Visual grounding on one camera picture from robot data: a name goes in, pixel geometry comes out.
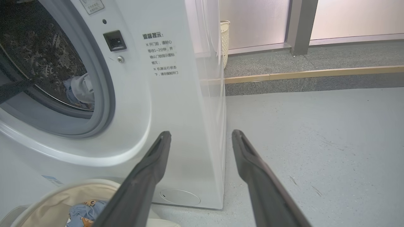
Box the white perforated plastic basket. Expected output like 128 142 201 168
220 20 231 69

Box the grey window frame post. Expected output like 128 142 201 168
285 0 319 56

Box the round white filter cover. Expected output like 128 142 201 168
159 188 201 207

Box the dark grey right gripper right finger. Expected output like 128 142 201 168
231 129 313 227

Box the blue denim printed garment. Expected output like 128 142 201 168
66 199 108 227

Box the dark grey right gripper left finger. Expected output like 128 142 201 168
93 131 172 227

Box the white washing machine body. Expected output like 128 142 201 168
0 0 227 227

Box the grey rubber door gasket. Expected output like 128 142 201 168
0 0 116 139

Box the white warning sticker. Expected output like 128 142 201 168
80 0 105 15

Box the cream fabric laundry basket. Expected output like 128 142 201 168
0 179 181 227

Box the black door lock socket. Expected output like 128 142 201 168
103 30 127 52

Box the wooden step edge strip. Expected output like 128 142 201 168
224 65 404 84

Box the blue white energy label sticker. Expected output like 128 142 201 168
41 175 64 187

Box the perforated steel washer drum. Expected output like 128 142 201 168
0 0 95 111

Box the light blue shirt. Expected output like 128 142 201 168
62 73 95 110

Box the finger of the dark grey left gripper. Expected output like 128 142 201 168
0 80 35 105

